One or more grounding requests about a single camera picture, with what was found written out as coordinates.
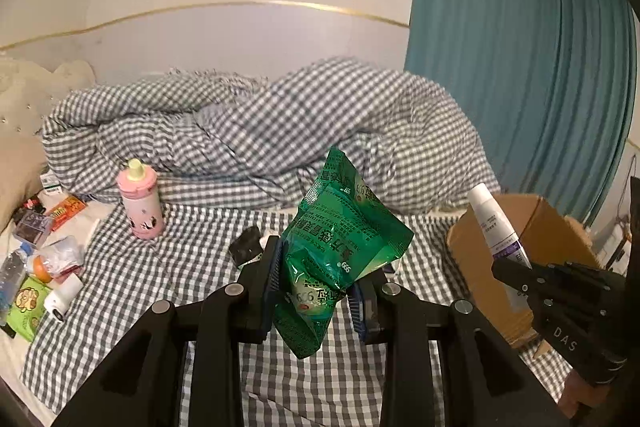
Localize white cream tube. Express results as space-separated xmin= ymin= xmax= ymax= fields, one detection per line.
xmin=468 ymin=183 xmax=532 ymax=269

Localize green snack bag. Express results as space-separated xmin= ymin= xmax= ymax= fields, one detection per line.
xmin=273 ymin=147 xmax=413 ymax=359

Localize right hand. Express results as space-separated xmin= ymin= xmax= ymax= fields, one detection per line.
xmin=558 ymin=369 xmax=611 ymax=418

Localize brown cardboard box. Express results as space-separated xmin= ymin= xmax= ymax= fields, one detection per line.
xmin=446 ymin=192 xmax=604 ymax=350

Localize green monkey snack pack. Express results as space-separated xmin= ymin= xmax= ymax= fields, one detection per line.
xmin=6 ymin=277 xmax=51 ymax=343

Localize checkered bed sheet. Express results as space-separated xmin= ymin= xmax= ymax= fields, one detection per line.
xmin=19 ymin=185 xmax=574 ymax=427

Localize black wristband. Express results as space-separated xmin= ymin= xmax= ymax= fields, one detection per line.
xmin=228 ymin=225 xmax=262 ymax=269

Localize clear water bottle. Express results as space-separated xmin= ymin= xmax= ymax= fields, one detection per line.
xmin=0 ymin=243 xmax=32 ymax=314

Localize red yellow candy pack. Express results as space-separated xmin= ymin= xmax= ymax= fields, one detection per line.
xmin=46 ymin=195 xmax=87 ymax=232

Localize pink drink bottle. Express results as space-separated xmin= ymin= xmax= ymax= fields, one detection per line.
xmin=116 ymin=158 xmax=165 ymax=239

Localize teal curtain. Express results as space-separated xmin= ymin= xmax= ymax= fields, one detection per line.
xmin=406 ymin=0 xmax=637 ymax=223

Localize grey checkered duvet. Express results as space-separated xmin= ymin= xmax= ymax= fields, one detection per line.
xmin=41 ymin=57 xmax=499 ymax=215

